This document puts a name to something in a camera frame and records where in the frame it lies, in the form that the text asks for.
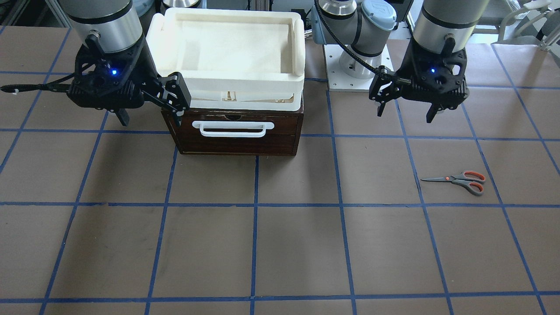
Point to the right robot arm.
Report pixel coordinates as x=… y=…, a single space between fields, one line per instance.
x=115 y=22

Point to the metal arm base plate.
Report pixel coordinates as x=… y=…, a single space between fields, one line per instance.
x=345 y=74

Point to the grey orange scissors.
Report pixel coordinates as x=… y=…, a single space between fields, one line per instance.
x=472 y=181

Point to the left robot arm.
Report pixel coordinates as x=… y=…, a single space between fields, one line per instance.
x=362 y=29

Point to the drawer with white handle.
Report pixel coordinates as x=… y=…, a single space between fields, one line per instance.
x=245 y=127

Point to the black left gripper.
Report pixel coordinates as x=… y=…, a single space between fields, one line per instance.
x=411 y=62

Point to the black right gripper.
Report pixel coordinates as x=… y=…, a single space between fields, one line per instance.
x=145 y=69

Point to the dark wooden drawer box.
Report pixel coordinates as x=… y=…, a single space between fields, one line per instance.
x=189 y=142

